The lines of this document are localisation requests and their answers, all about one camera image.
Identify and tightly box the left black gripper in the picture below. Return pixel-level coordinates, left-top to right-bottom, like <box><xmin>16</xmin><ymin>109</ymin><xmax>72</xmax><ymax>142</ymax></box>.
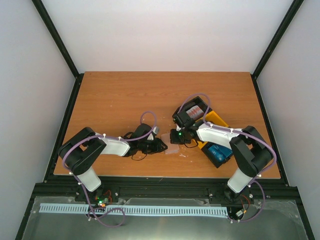
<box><xmin>138</xmin><ymin>138</ymin><xmax>167</xmax><ymax>156</ymax></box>

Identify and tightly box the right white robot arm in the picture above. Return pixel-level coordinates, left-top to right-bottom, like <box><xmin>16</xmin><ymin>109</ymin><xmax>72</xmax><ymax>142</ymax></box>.
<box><xmin>172</xmin><ymin>106</ymin><xmax>277</xmax><ymax>203</ymax></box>

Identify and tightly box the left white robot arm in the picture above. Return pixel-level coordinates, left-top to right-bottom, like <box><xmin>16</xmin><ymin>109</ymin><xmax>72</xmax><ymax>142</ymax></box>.
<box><xmin>58</xmin><ymin>123</ymin><xmax>168</xmax><ymax>202</ymax></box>

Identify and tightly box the black left card bin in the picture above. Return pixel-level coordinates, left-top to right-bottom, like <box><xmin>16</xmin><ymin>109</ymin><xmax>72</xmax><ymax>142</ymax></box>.
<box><xmin>172</xmin><ymin>96</ymin><xmax>208</xmax><ymax>128</ymax></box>

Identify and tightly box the black card bin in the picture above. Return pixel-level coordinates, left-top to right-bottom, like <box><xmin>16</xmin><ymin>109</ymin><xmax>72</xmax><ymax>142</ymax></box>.
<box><xmin>172</xmin><ymin>96</ymin><xmax>208</xmax><ymax>128</ymax></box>
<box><xmin>201</xmin><ymin>142</ymin><xmax>233</xmax><ymax>168</ymax></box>

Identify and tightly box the red white card stack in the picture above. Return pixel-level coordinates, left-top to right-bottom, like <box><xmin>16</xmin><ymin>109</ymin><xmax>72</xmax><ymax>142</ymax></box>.
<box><xmin>186</xmin><ymin>105</ymin><xmax>204</xmax><ymax>121</ymax></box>

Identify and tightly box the yellow middle card bin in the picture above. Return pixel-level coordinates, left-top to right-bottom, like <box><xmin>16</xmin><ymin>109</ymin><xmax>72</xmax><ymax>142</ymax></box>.
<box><xmin>196</xmin><ymin>111</ymin><xmax>231</xmax><ymax>150</ymax></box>

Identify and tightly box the blue card stack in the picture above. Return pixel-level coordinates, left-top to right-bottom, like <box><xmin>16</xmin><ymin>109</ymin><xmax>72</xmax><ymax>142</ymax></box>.
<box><xmin>208</xmin><ymin>144</ymin><xmax>232</xmax><ymax>163</ymax></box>

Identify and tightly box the black right card bin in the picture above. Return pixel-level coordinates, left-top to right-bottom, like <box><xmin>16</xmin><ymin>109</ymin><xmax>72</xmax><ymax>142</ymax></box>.
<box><xmin>201</xmin><ymin>142</ymin><xmax>233</xmax><ymax>168</ymax></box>

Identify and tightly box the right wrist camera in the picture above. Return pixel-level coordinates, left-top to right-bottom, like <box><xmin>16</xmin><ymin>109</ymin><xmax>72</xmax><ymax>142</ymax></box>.
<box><xmin>175</xmin><ymin>124</ymin><xmax>182</xmax><ymax>131</ymax></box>

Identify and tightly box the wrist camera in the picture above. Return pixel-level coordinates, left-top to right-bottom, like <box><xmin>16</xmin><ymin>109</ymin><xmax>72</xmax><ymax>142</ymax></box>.
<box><xmin>175</xmin><ymin>124</ymin><xmax>182</xmax><ymax>131</ymax></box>
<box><xmin>147</xmin><ymin>126</ymin><xmax>159</xmax><ymax>141</ymax></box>

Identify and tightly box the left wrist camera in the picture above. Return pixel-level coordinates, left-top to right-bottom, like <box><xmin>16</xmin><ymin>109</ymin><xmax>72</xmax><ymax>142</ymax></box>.
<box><xmin>147</xmin><ymin>126</ymin><xmax>159</xmax><ymax>141</ymax></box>

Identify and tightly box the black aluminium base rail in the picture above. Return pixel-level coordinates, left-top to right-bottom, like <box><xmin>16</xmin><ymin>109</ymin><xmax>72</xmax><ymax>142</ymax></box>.
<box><xmin>31</xmin><ymin>175</ymin><xmax>302</xmax><ymax>206</ymax></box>

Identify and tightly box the light blue cable duct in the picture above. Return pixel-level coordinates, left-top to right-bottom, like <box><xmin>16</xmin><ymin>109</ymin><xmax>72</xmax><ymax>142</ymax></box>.
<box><xmin>38</xmin><ymin>203</ymin><xmax>228</xmax><ymax>218</ymax></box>

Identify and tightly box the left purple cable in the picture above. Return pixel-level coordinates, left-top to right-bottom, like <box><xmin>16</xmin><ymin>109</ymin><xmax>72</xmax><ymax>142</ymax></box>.
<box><xmin>61</xmin><ymin>111</ymin><xmax>158</xmax><ymax>229</ymax></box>

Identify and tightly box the left black frame post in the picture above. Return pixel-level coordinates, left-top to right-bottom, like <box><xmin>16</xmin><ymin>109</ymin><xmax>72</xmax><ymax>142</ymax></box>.
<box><xmin>31</xmin><ymin>0</ymin><xmax>81</xmax><ymax>79</ymax></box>

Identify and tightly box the black frame post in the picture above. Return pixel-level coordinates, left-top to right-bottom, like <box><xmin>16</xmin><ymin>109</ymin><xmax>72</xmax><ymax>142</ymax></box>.
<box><xmin>31</xmin><ymin>0</ymin><xmax>81</xmax><ymax>79</ymax></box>
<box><xmin>251</xmin><ymin>0</ymin><xmax>305</xmax><ymax>77</ymax></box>

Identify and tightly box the right black frame post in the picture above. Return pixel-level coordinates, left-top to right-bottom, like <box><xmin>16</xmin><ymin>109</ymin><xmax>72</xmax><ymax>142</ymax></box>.
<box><xmin>251</xmin><ymin>0</ymin><xmax>305</xmax><ymax>77</ymax></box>

